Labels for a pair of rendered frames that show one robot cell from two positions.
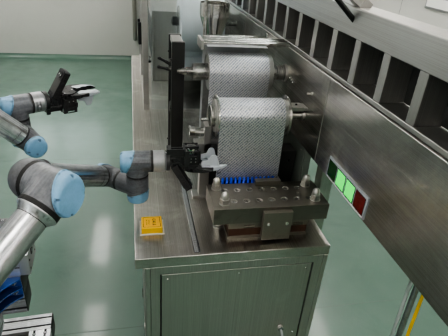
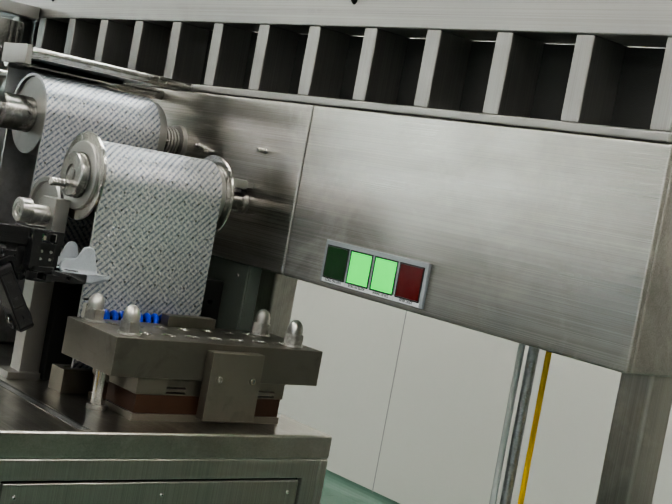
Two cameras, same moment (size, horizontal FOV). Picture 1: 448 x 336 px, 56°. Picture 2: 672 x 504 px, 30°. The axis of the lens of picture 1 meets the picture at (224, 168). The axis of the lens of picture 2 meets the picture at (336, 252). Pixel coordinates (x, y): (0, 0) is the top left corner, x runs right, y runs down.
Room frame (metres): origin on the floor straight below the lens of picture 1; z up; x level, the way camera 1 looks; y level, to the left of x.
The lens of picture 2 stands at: (-0.67, 0.59, 1.31)
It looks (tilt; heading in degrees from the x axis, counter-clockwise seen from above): 3 degrees down; 333
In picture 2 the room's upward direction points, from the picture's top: 10 degrees clockwise
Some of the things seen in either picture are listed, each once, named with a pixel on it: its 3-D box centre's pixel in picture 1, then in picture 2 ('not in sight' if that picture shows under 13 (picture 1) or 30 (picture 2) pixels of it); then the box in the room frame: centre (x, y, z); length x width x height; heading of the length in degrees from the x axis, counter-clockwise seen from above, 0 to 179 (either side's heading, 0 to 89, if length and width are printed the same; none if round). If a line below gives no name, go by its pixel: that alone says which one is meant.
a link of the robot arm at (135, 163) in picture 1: (137, 162); not in sight; (1.26, 0.30, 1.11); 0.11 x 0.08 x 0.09; 103
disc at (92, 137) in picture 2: (215, 115); (82, 175); (1.38, 0.04, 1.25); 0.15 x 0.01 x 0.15; 13
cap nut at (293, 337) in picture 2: (316, 193); (294, 332); (1.24, -0.32, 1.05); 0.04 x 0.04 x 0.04
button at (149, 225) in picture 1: (151, 225); not in sight; (1.17, 0.23, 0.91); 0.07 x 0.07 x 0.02; 13
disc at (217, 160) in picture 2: (284, 115); (209, 196); (1.44, -0.20, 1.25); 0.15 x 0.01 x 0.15; 13
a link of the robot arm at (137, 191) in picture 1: (133, 185); not in sight; (1.27, 0.31, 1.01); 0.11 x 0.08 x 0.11; 65
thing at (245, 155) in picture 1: (249, 157); (149, 270); (1.35, -0.09, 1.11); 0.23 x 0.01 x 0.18; 103
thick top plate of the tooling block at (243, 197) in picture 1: (265, 201); (196, 352); (1.25, -0.16, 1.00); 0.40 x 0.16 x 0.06; 103
